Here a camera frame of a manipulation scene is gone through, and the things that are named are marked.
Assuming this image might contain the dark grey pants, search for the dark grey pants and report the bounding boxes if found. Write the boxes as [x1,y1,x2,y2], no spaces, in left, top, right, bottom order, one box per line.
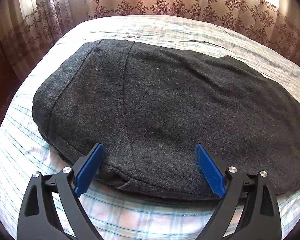
[32,40,300,201]

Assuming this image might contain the plaid bed sheet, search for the plaid bed sheet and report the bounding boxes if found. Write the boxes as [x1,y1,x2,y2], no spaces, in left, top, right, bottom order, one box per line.
[0,15,300,239]

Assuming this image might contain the patterned beige curtain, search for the patterned beige curtain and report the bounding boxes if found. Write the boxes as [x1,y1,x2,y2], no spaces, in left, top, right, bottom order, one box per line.
[0,0,300,80]

